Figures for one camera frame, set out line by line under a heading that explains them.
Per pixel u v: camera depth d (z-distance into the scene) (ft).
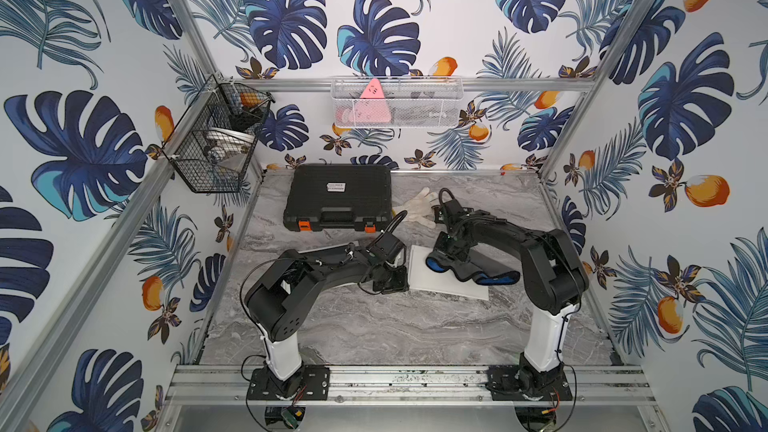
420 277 3.05
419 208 3.58
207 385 2.51
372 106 2.97
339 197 3.55
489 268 2.98
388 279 2.56
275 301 1.61
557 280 1.69
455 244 2.69
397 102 3.04
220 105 3.02
